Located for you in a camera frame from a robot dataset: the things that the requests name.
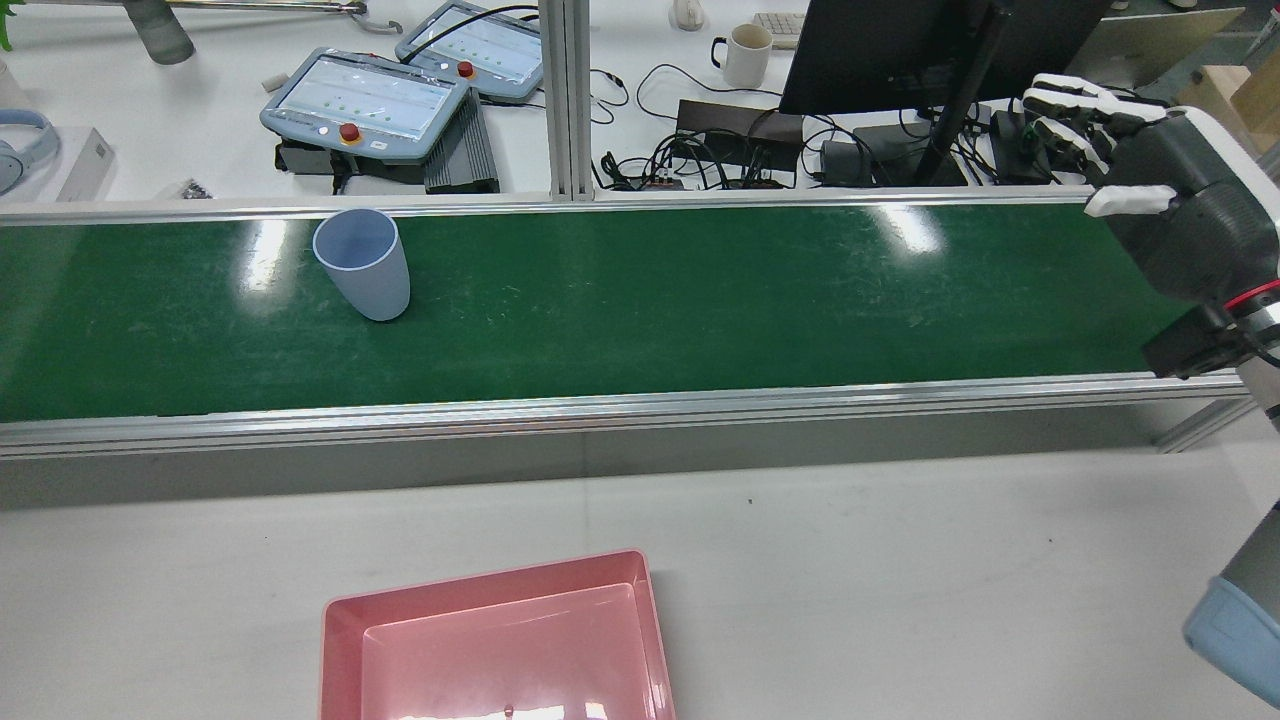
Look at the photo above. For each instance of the wooden box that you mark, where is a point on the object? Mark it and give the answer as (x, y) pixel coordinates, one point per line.
(1235, 100)

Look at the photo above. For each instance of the black power adapter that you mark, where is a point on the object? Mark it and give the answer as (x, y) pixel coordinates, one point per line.
(850, 160)
(1015, 150)

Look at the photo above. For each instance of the dark flat panel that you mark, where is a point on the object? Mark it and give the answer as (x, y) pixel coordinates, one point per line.
(730, 125)

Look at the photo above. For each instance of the aluminium upright post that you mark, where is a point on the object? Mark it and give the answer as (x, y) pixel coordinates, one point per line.
(565, 100)

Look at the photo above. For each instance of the white keyboard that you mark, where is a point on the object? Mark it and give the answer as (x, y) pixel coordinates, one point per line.
(780, 28)

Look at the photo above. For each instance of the beige cardboard sheet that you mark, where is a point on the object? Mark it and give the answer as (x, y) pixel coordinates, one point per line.
(1150, 45)

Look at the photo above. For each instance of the white computer mouse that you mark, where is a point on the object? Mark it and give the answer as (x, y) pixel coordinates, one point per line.
(688, 14)

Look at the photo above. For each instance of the pink plastic box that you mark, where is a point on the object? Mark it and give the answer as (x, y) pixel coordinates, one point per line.
(500, 650)

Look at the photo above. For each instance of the green conveyor belt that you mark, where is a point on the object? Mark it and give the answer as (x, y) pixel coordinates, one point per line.
(700, 300)

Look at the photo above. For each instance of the black adapter block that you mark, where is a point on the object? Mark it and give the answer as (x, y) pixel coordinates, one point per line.
(310, 158)

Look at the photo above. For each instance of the white cardboard box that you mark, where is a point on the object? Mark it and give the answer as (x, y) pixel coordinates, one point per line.
(88, 165)

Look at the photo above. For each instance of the black Huawei monitor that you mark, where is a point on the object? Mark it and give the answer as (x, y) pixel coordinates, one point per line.
(870, 50)

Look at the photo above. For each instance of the green plant leaf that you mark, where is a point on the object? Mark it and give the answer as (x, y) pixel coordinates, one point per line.
(8, 25)

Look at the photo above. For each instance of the bag of black screws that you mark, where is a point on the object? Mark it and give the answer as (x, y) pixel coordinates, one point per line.
(196, 188)

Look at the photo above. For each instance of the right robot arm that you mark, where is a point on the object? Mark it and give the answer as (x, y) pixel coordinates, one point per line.
(1240, 620)

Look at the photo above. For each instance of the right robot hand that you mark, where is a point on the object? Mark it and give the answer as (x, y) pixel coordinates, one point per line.
(1200, 210)

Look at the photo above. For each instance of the grey teach pendant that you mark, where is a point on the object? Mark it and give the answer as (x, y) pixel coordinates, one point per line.
(480, 50)
(365, 105)

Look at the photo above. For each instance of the grey metal box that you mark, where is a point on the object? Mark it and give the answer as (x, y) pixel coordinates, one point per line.
(462, 150)

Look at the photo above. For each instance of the small white cylinder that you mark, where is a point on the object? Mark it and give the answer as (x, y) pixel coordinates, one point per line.
(276, 82)

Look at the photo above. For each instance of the chrome rod with grey grip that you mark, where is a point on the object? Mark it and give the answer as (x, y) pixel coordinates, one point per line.
(160, 35)

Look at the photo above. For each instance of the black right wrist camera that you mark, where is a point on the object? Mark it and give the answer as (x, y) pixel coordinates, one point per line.
(1195, 345)

